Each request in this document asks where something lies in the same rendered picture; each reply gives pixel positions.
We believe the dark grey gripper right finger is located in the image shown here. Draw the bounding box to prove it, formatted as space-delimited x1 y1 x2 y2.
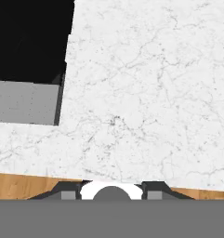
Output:
141 180 196 201

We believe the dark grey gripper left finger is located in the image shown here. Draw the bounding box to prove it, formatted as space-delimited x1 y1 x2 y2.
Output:
27 180 84 201

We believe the dark sink basin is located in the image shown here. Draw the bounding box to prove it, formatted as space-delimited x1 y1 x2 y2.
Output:
0 0 76 126

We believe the white round object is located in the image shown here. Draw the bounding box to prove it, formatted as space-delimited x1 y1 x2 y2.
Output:
79 181 144 201

